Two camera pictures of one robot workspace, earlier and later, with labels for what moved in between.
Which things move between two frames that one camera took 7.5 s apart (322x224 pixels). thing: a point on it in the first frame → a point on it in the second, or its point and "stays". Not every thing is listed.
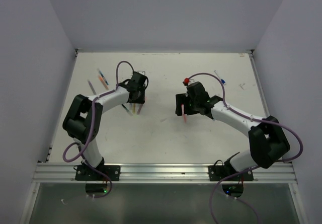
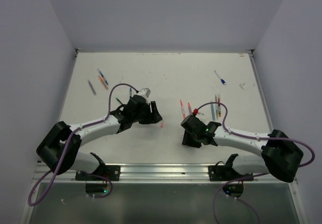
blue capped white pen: (223, 81) stays
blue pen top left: (103, 76) stays
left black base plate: (83, 172) stays
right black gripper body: (189, 104) → (190, 139)
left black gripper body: (140, 98) → (145, 117)
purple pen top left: (90, 85) stays
